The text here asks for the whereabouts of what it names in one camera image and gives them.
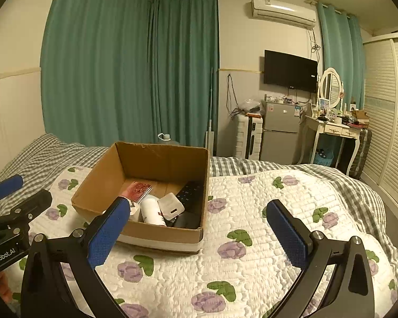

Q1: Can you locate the clear plastic bag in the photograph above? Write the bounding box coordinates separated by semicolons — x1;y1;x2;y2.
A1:
240;99;262;113

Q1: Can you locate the white air conditioner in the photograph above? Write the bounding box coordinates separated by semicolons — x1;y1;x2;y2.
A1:
251;0;317;29

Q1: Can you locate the white oval mirror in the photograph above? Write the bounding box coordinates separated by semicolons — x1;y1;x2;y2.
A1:
319;67;344;108

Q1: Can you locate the narrow green curtain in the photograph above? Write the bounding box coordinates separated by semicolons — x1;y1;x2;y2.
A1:
317;2;365;110

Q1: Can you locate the silver small fridge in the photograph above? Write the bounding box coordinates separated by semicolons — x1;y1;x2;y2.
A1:
259;100;302;164

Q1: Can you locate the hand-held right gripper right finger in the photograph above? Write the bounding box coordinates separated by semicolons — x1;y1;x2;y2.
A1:
266;199;375;318

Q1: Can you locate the white floral quilt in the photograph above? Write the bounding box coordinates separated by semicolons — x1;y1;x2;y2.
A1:
3;166;398;318

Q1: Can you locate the wide green curtain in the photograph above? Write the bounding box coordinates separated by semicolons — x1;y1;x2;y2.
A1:
41;0;155;147

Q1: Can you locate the white dressing table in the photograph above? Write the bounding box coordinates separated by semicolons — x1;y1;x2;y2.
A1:
302;113;369;174

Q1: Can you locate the black remote control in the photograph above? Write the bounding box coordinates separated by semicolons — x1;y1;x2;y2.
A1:
176;180;206;206

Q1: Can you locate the hanging black cable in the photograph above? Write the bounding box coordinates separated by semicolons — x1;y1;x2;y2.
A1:
227;74;241;119

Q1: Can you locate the red patterned small pack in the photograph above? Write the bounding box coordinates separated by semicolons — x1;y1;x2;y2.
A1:
121;182;152;204

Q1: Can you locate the white mop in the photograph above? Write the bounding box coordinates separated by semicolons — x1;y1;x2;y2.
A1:
204;68;217;156

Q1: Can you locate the white bottle with red cap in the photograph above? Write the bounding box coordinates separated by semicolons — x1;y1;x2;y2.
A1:
140;196;167;227

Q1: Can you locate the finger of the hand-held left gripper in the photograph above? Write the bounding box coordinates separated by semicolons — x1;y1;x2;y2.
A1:
0;189;53;236
0;174;24;201

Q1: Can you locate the cardboard box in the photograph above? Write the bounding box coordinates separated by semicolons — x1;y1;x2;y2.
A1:
71;141;210;255

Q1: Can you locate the blue plastic basket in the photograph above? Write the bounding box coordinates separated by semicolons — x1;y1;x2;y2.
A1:
313;149;334;166

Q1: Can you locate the white louvred wardrobe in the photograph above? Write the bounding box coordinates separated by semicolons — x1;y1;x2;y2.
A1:
361;31;398;216

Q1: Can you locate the black wall television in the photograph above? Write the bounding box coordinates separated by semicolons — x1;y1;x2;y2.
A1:
263;50;319;93

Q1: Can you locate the checked suitcase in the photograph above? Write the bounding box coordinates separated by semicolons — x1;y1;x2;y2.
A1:
348;129;373;178

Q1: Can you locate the person's left hand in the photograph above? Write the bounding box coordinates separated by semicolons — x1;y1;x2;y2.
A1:
0;271;13;303

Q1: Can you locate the white charger block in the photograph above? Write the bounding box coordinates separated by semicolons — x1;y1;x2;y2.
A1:
157;192;185;221

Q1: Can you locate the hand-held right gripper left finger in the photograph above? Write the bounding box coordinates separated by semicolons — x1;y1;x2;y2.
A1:
20;196;131;318

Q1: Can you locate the white ribbed suitcase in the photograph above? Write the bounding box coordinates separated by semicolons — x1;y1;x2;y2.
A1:
234;114;263;160

